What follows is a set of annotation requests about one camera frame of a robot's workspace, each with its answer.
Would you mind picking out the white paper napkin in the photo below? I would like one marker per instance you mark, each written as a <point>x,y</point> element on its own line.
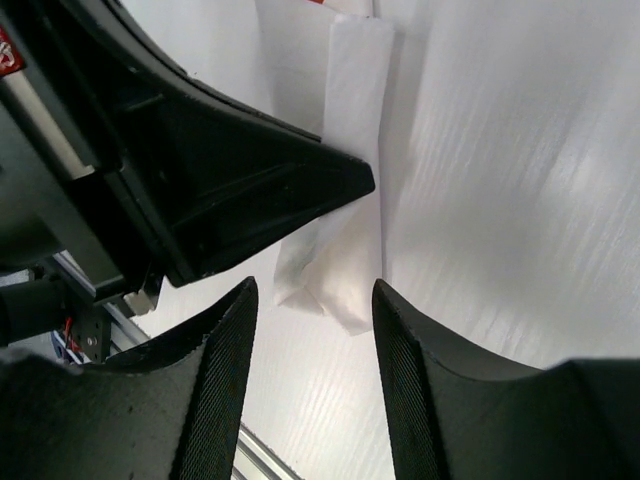
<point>329,65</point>

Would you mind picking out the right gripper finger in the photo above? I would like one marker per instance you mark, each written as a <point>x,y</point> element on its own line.
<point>458,411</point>
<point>38,440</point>

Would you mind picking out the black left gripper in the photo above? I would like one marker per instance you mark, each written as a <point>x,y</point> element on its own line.
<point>72,198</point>

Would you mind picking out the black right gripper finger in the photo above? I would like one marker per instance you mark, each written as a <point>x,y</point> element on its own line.
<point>227,180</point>

